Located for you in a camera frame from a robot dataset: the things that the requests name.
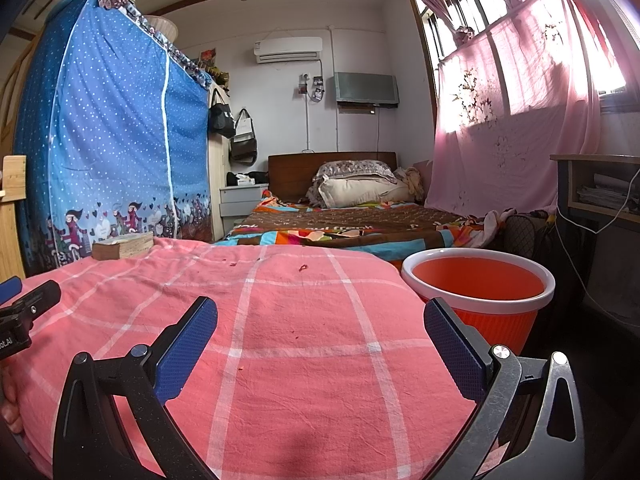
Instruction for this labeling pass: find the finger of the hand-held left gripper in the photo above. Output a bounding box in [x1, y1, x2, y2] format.
[0, 277, 24, 306]
[0, 280, 62, 321]

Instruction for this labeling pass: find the white nightstand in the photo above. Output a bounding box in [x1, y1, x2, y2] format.
[219, 183, 270, 241]

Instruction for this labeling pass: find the colourful patchwork quilt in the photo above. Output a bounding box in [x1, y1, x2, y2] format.
[215, 192, 506, 261]

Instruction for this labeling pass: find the white air conditioner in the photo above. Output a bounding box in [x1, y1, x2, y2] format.
[253, 36, 323, 64]

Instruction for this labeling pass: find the dark wooden desk hutch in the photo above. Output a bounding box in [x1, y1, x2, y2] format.
[550, 154, 640, 223]

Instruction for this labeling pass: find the brown wooden headboard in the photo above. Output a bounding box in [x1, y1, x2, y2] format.
[268, 151, 398, 201]

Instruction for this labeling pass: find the cream pillow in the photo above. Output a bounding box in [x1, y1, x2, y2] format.
[317, 176, 412, 208]

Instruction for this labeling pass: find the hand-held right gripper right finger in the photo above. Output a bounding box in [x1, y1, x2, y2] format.
[423, 297, 586, 480]

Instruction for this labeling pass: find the beige wardrobe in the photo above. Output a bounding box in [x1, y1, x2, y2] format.
[207, 85, 226, 241]

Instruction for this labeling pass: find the orange trash bin white rim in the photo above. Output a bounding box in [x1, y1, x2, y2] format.
[401, 248, 557, 356]

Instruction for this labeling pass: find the black handbag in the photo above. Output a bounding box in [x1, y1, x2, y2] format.
[207, 87, 236, 138]

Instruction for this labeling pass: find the dark padded seat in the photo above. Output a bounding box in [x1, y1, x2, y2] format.
[505, 212, 557, 261]

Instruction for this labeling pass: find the person's left hand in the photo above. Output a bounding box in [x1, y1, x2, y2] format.
[0, 366, 26, 436]

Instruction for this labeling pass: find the brown white handbag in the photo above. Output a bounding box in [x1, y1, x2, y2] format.
[230, 108, 258, 163]

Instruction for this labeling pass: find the beige clothes pile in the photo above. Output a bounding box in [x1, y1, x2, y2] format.
[395, 166, 426, 206]

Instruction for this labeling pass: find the white pink garment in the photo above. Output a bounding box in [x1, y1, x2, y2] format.
[482, 208, 518, 241]

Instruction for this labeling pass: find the wall mounted television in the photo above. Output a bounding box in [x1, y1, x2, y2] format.
[334, 72, 400, 108]

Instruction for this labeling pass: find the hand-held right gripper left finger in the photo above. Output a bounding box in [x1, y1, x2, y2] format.
[52, 296, 219, 480]

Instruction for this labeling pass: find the wall socket with plugs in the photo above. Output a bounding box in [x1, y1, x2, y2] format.
[298, 74, 326, 103]

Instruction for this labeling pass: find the pink plaid cloth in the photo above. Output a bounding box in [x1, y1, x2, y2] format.
[0, 237, 501, 480]

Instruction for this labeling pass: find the stack of papers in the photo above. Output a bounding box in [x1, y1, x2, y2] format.
[577, 172, 640, 208]

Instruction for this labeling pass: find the white cable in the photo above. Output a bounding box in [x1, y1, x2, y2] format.
[552, 160, 640, 321]

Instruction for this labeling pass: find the pink hanging sheet curtain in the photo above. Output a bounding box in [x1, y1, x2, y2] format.
[425, 0, 626, 216]

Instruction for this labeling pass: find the blue dotted wardrobe cover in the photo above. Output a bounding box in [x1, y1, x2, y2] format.
[12, 0, 213, 266]

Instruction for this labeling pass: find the light wooden cabinet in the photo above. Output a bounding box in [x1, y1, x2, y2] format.
[0, 156, 27, 281]

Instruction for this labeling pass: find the floral pillow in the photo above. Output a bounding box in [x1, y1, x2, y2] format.
[313, 160, 398, 183]

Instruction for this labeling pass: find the white basket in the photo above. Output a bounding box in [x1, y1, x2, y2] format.
[145, 16, 178, 43]

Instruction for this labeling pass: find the thick old brown book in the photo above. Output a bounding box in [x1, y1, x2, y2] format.
[92, 231, 154, 261]

